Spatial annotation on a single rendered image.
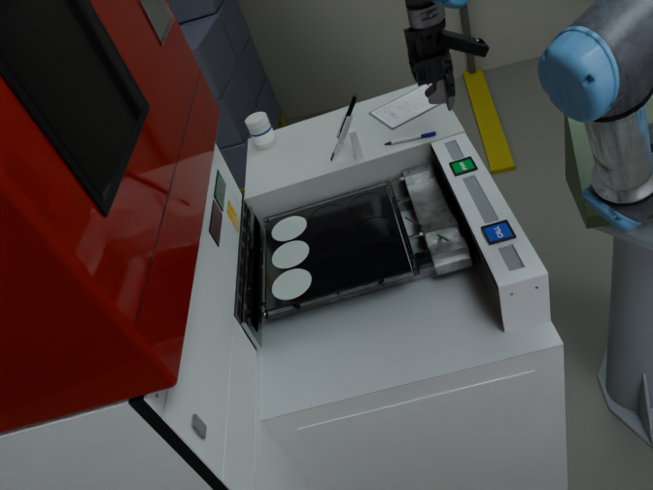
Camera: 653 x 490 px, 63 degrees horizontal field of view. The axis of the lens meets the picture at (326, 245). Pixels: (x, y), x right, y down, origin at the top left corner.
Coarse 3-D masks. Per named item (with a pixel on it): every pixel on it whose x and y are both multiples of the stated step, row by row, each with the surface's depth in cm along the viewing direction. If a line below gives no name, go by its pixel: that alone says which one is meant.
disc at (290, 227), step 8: (296, 216) 147; (280, 224) 147; (288, 224) 145; (296, 224) 144; (304, 224) 143; (272, 232) 145; (280, 232) 144; (288, 232) 143; (296, 232) 141; (280, 240) 141
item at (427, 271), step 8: (424, 264) 126; (432, 264) 125; (424, 272) 126; (432, 272) 126; (400, 280) 127; (408, 280) 127; (376, 288) 128; (384, 288) 128; (344, 296) 128; (352, 296) 129; (320, 304) 130; (288, 312) 130; (296, 312) 131
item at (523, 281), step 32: (448, 160) 134; (480, 160) 130; (480, 192) 122; (480, 224) 114; (512, 224) 111; (512, 256) 105; (512, 288) 101; (544, 288) 102; (512, 320) 107; (544, 320) 108
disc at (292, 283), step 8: (288, 272) 131; (296, 272) 130; (304, 272) 129; (280, 280) 129; (288, 280) 129; (296, 280) 128; (304, 280) 127; (272, 288) 128; (280, 288) 127; (288, 288) 127; (296, 288) 126; (304, 288) 125; (280, 296) 125; (288, 296) 125; (296, 296) 124
